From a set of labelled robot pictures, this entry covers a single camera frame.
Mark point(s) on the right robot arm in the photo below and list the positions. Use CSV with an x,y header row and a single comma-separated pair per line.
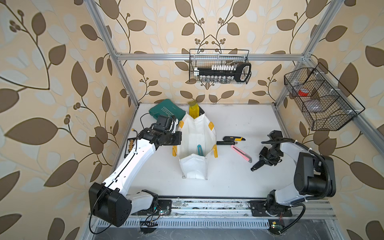
x,y
314,177

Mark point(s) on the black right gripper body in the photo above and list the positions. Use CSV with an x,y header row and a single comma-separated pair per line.
x,y
271,157

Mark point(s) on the wire basket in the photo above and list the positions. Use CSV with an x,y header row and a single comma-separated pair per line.
x,y
330,105
208,57

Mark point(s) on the black drill bit holder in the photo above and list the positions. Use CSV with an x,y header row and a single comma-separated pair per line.
x,y
130,145

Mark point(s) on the white pouch with yellow handles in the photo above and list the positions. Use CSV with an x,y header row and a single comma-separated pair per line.
x,y
199,131

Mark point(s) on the red item in basket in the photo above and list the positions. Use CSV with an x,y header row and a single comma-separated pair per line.
x,y
303,92

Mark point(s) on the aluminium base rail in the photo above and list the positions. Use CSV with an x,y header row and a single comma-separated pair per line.
x,y
209,213

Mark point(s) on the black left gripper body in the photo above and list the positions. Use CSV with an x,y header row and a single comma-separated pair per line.
x,y
171,138

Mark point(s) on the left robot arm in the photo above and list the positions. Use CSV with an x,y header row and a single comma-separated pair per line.
x,y
110,200

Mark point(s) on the centre wire basket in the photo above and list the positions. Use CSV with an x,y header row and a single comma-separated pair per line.
x,y
208,57

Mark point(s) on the yellow grey work glove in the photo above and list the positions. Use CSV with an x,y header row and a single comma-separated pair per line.
x,y
195,110

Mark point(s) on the green plastic tool case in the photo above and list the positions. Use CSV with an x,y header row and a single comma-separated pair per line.
x,y
167,108

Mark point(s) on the right wire basket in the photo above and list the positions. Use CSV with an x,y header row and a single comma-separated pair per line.
x,y
330,105

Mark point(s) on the black socket set holder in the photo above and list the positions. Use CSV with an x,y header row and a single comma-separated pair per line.
x,y
238,73

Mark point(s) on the pink utility knife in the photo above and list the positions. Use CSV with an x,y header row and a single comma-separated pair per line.
x,y
242,154

